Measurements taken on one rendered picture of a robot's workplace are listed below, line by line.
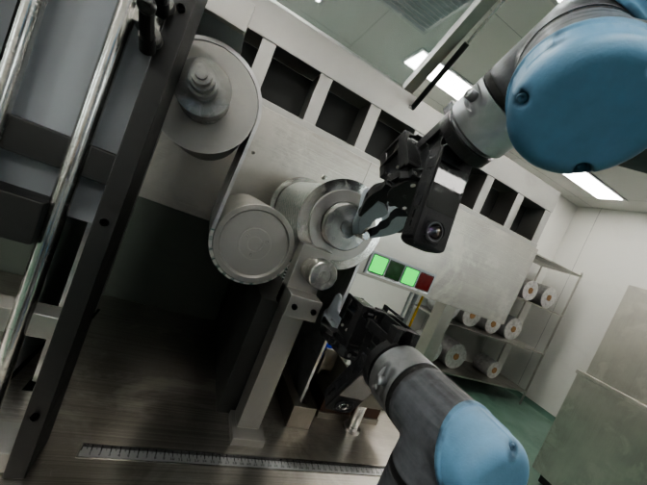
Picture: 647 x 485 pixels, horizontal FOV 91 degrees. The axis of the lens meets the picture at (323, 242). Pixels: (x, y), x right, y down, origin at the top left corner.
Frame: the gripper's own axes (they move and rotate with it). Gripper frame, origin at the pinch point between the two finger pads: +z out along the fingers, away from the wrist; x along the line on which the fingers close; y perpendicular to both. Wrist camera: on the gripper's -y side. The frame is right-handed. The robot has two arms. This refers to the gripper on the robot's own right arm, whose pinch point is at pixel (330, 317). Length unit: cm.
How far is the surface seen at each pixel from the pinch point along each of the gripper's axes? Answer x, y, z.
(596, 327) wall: -444, 20, 179
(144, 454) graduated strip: 22.8, -19.0, -12.0
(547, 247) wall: -423, 99, 263
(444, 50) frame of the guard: -12, 65, 22
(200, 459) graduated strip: 16.0, -18.9, -12.1
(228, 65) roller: 29.7, 29.8, -1.9
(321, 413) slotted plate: -5.6, -18.0, -0.9
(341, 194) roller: 8.5, 20.3, -3.4
